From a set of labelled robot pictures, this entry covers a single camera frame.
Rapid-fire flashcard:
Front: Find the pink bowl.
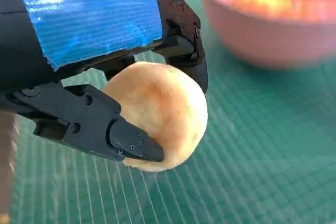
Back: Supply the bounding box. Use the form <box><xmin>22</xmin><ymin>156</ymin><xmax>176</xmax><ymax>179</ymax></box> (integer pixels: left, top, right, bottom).
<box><xmin>196</xmin><ymin>0</ymin><xmax>336</xmax><ymax>70</ymax></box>

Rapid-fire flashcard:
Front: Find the green cutting mat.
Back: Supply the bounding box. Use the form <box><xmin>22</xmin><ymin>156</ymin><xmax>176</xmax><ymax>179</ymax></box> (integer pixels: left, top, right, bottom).
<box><xmin>9</xmin><ymin>0</ymin><xmax>336</xmax><ymax>224</ymax></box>

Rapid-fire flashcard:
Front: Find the round toy bread bun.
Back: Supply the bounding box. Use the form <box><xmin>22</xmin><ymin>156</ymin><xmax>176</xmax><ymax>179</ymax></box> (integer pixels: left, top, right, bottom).
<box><xmin>102</xmin><ymin>61</ymin><xmax>209</xmax><ymax>174</ymax></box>

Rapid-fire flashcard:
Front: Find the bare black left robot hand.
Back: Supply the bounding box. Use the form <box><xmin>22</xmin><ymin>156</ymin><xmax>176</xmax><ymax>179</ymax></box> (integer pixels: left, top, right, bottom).
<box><xmin>0</xmin><ymin>0</ymin><xmax>210</xmax><ymax>163</ymax></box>

